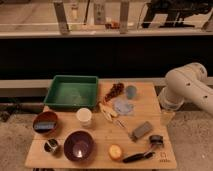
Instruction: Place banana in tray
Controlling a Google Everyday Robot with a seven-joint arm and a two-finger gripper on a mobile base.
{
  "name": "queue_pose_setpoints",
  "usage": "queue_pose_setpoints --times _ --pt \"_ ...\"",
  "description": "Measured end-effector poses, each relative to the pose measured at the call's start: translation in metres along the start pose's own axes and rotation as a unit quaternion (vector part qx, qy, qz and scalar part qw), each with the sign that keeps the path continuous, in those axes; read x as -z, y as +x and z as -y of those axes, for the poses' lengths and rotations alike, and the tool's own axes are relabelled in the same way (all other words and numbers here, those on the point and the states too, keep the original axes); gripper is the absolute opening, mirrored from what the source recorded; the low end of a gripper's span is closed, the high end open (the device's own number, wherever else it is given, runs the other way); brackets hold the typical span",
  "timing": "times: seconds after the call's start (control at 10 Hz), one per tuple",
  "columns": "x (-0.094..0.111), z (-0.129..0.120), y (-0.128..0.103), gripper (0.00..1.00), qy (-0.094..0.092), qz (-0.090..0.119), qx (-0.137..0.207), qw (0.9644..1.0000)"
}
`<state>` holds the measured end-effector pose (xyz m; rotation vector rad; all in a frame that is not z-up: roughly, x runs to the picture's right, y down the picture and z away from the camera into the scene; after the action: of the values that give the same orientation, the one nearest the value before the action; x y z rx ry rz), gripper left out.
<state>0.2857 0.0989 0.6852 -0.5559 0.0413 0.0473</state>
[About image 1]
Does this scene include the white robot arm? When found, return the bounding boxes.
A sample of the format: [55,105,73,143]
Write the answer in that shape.
[158,62,213,116]

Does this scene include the green plastic tray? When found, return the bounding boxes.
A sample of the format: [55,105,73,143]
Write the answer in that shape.
[44,75,98,110]

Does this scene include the brown grape bunch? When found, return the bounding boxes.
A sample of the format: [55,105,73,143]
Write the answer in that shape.
[104,83,124,102]

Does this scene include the white paper cup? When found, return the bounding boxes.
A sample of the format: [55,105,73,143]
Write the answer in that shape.
[76,108,92,127]

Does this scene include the wooden folding table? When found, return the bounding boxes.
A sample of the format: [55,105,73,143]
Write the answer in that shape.
[25,82,177,169]

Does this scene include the grey rectangular block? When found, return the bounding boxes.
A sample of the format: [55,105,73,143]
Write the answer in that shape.
[132,121,153,139]

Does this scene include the orange fruit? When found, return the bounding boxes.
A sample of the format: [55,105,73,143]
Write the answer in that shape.
[108,144,123,160]

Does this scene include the dark purple bowl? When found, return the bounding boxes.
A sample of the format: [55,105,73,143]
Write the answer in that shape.
[64,131,94,162]

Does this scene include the brown wooden bowl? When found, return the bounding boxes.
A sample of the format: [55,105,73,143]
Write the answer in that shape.
[33,111,58,134]

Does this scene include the black tape roll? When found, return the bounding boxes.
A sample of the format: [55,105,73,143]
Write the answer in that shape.
[149,135,164,146]

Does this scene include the blue sponge in bowl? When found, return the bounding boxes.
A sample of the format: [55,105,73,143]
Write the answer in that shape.
[34,122,55,131]

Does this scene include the small metal can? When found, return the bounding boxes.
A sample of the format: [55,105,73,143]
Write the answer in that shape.
[44,139,59,154]

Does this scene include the black handled peeler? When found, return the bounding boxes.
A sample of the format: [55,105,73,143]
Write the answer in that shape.
[122,152,155,163]

